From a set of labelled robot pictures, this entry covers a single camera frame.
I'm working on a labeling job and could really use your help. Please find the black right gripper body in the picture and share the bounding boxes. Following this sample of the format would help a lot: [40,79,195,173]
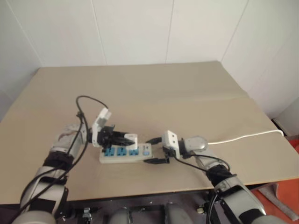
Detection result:
[163,146,176,164]

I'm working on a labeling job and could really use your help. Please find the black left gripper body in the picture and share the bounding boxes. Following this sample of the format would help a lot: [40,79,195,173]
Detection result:
[97,125,119,150]

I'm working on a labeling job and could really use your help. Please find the white charger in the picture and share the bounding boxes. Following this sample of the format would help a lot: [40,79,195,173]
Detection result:
[124,133,139,150]

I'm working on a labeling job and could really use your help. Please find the white power strip blue sockets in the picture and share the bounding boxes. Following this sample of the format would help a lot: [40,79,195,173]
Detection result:
[99,142,154,164]

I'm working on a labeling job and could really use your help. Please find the grey rounded shape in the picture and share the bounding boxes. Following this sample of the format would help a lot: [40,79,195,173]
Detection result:
[109,207,130,224]
[164,202,187,224]

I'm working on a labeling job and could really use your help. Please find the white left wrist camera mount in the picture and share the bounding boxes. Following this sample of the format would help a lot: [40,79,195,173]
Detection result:
[91,108,113,147]

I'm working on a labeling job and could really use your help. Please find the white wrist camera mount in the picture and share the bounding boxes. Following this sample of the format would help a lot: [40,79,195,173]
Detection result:
[91,108,113,147]
[162,130,181,160]

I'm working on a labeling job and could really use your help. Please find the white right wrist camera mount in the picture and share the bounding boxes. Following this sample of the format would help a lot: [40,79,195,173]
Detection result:
[162,130,181,160]

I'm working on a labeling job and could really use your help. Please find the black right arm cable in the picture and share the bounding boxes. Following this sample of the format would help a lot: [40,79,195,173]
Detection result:
[173,155,233,224]

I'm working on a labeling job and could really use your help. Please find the white power strip cable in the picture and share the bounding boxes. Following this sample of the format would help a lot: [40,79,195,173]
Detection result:
[206,129,285,146]

